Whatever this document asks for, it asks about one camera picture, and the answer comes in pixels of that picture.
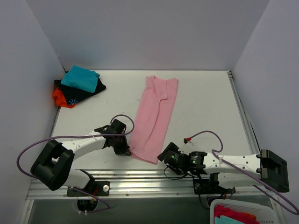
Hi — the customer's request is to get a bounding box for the pink t-shirt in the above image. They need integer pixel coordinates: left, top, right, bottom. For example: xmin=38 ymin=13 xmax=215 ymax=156
xmin=129 ymin=76 xmax=179 ymax=165

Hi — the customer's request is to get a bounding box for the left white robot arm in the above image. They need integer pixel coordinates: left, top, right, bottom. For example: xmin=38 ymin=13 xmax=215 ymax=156
xmin=30 ymin=119 xmax=131 ymax=196

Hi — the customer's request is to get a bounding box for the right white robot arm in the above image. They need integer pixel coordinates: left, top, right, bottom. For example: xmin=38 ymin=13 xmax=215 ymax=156
xmin=157 ymin=141 xmax=290 ymax=193

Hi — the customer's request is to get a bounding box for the black folded t-shirt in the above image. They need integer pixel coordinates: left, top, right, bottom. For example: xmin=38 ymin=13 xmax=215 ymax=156
xmin=54 ymin=79 xmax=106 ymax=105

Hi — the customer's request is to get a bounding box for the orange folded t-shirt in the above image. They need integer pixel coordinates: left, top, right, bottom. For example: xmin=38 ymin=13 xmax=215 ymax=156
xmin=52 ymin=88 xmax=75 ymax=108

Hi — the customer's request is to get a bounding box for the teal folded t-shirt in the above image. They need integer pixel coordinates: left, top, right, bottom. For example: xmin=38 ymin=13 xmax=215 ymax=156
xmin=61 ymin=65 xmax=100 ymax=93

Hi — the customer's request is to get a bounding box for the red shirt in basket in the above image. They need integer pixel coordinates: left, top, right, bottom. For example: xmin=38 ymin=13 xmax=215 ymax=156
xmin=214 ymin=205 xmax=248 ymax=224

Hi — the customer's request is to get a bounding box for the teal shirt in basket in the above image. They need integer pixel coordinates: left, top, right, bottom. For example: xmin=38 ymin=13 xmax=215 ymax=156
xmin=214 ymin=216 xmax=243 ymax=224

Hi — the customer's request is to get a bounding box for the orange shirt in basket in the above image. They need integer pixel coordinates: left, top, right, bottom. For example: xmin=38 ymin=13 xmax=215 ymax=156
xmin=242 ymin=212 xmax=256 ymax=220

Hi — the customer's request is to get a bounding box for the white laundry basket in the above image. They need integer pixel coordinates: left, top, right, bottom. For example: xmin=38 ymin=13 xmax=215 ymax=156
xmin=210 ymin=199 xmax=279 ymax=224

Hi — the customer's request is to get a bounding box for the black thin cable right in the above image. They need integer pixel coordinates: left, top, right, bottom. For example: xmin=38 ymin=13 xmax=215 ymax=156
xmin=163 ymin=164 xmax=194 ymax=181

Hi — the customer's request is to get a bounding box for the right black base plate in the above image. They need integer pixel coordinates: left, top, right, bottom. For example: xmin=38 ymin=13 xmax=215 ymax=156
xmin=192 ymin=178 xmax=236 ymax=195

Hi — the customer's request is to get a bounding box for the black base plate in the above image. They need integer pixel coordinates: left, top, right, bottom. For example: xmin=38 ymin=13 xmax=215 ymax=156
xmin=66 ymin=181 xmax=110 ymax=197
xmin=192 ymin=178 xmax=236 ymax=195

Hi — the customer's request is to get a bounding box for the aluminium rail frame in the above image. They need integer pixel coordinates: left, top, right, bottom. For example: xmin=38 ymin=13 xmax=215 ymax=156
xmin=25 ymin=71 xmax=280 ymax=201

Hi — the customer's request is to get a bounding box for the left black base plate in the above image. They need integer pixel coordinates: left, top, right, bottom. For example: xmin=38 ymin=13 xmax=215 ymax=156
xmin=66 ymin=181 xmax=110 ymax=197

